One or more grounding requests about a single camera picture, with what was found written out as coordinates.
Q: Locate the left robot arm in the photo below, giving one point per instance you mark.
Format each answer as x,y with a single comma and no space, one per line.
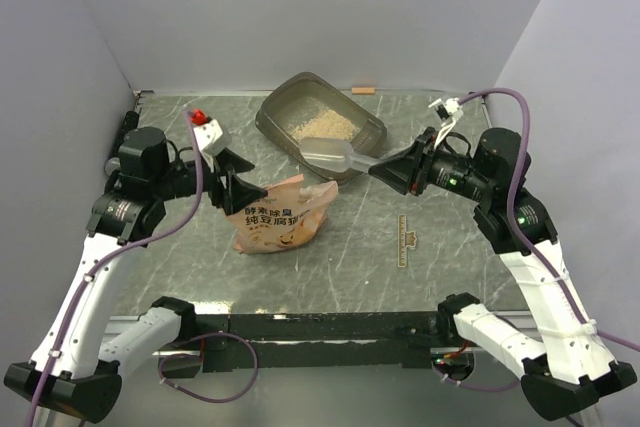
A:
74,371

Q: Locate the small orange block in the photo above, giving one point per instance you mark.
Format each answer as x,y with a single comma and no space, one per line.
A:
363,91

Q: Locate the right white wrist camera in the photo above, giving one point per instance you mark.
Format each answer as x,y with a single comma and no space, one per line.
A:
449,111

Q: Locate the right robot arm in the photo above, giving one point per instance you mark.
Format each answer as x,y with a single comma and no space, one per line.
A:
569,368

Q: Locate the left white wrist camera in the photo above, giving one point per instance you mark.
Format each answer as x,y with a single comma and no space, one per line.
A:
211,137

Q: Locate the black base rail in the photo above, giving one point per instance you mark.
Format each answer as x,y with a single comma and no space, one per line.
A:
407,339

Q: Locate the clear plastic scoop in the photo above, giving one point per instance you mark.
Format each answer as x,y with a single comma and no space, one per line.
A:
335,155

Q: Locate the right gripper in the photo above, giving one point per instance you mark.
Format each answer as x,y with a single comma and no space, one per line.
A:
409,171

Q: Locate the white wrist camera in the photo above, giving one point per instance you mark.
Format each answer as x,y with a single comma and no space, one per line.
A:
211,137
449,111

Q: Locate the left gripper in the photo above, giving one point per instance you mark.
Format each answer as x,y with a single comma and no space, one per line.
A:
237,193

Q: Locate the pink cat litter bag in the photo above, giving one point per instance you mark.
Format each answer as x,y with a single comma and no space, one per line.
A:
288,217

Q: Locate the grey plastic litter box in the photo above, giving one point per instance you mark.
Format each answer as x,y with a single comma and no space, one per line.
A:
308,106

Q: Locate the black cylinder with grey cap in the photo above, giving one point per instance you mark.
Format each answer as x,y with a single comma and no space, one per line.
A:
129,122

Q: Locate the clean litter granules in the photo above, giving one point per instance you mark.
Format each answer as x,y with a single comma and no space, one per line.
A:
327,124

